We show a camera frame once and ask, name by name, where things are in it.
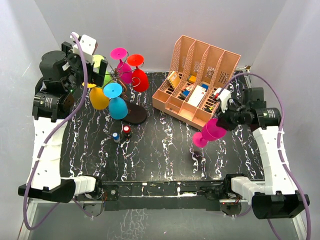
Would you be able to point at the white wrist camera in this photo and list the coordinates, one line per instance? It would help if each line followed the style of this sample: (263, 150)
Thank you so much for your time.
(88, 46)
(222, 95)

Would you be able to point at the blue wine glass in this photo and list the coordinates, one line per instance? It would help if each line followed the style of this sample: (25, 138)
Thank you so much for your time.
(118, 109)

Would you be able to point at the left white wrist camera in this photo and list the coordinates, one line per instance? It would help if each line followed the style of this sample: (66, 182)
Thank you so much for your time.
(88, 46)

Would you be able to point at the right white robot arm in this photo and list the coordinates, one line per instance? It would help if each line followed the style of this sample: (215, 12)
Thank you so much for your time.
(279, 197)

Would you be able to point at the green wine glass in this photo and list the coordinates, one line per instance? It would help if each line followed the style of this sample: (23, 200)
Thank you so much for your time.
(107, 77)

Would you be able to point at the white card box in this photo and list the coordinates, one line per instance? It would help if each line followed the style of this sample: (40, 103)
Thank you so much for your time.
(197, 96)

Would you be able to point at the orange wine glass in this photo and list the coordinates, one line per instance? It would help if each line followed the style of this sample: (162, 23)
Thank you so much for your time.
(97, 97)

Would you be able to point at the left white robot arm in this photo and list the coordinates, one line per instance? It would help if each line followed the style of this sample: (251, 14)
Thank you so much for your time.
(63, 73)

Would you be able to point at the red capped small bottle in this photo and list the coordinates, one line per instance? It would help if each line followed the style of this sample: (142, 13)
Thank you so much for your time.
(127, 131)

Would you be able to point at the blue eraser block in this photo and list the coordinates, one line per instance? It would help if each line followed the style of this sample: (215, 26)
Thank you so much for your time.
(184, 94)

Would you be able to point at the magenta wine glass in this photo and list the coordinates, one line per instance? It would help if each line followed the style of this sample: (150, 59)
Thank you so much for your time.
(209, 133)
(123, 69)

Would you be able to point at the blue capped small bottle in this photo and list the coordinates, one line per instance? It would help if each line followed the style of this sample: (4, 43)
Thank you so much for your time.
(116, 137)

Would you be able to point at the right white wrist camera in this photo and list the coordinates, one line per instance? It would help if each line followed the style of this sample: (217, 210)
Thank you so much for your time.
(222, 95)

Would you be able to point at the red wine glass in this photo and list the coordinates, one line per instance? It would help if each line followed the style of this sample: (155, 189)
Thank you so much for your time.
(140, 82)

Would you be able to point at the pink desk file organizer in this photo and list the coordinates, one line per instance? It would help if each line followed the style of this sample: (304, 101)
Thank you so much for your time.
(196, 72)

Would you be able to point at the orange sponge block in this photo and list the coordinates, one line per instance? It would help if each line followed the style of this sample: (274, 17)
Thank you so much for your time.
(191, 79)

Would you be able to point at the aluminium frame rail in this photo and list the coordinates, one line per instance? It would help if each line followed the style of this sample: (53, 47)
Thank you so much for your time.
(168, 210)

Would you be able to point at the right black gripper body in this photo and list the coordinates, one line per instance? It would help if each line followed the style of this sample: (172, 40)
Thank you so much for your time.
(234, 115)

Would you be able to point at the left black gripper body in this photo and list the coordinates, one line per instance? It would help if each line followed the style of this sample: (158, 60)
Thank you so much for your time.
(73, 82)

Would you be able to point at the yellow spiral notebook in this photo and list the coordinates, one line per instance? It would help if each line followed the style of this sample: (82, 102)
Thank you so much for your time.
(174, 79)

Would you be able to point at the metal wine glass rack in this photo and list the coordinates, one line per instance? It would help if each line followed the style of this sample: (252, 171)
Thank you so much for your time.
(136, 113)

